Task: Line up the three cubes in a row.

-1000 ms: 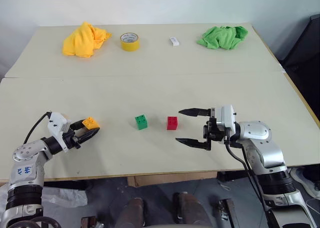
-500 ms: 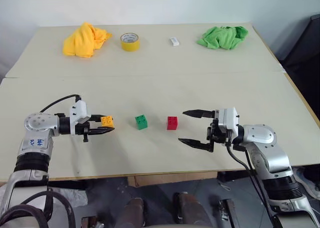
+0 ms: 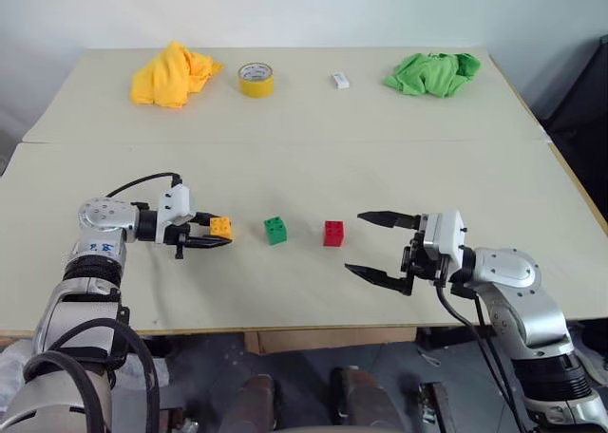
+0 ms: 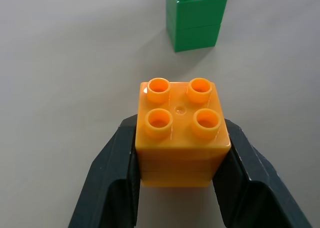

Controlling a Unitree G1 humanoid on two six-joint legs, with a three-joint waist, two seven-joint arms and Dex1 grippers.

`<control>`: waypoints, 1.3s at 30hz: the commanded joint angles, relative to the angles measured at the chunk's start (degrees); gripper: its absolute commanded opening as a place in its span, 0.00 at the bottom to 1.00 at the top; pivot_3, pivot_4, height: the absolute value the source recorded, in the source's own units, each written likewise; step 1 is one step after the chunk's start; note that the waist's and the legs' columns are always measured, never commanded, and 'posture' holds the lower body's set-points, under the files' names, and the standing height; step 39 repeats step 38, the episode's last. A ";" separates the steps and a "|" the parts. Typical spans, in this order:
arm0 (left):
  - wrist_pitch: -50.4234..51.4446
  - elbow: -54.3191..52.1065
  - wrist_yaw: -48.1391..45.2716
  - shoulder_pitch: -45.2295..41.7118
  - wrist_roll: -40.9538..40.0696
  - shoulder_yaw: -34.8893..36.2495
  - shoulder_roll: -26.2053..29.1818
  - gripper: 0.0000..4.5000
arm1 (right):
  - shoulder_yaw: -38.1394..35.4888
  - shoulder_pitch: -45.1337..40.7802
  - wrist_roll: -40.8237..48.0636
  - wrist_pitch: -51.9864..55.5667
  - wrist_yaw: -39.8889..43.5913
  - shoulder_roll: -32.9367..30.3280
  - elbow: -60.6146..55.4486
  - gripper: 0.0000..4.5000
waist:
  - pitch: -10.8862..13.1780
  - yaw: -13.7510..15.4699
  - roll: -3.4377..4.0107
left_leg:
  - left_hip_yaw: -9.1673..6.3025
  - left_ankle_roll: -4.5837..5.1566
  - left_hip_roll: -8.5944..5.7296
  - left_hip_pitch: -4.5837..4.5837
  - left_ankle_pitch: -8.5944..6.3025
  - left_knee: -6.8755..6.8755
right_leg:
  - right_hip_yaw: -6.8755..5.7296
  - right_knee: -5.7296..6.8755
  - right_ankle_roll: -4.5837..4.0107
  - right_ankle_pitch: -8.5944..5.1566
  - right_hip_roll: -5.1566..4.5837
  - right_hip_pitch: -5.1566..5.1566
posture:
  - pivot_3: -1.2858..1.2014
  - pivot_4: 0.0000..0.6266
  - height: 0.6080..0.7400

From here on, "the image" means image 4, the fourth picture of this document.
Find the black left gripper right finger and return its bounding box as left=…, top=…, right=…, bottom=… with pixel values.
left=212, top=118, right=313, bottom=228

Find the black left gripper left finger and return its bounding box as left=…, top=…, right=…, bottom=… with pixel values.
left=67, top=114, right=141, bottom=228

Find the orange studded building block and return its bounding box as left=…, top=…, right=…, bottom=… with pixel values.
left=134, top=77, right=232, bottom=189

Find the green studded building block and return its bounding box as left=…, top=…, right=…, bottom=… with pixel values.
left=165, top=0, right=229, bottom=53

